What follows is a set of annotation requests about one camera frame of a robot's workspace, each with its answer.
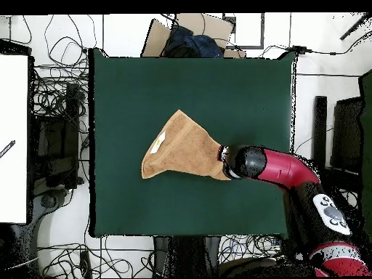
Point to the black tripod leg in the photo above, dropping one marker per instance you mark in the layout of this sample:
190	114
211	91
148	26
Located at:
354	27

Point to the dark green table cloth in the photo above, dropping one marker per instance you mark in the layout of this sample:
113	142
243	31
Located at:
130	87

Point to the black stand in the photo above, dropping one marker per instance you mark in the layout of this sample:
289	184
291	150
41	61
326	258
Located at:
345	130
71	116

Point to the black power strip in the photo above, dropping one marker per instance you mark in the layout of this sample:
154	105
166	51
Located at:
85	264

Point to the white panel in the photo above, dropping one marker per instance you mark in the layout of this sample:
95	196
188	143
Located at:
13	116

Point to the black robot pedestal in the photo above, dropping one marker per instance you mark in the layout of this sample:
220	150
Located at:
186	258

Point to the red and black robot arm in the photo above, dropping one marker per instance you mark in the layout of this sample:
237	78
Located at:
284	171

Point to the black marker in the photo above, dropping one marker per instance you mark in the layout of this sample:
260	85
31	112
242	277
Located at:
8	148

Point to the black square frame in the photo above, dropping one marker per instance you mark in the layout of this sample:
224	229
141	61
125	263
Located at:
247	46

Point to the orange terry towel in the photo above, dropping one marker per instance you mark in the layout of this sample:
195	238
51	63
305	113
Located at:
180	148

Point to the dark blue jeans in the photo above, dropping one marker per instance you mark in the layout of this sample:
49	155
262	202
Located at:
200	43

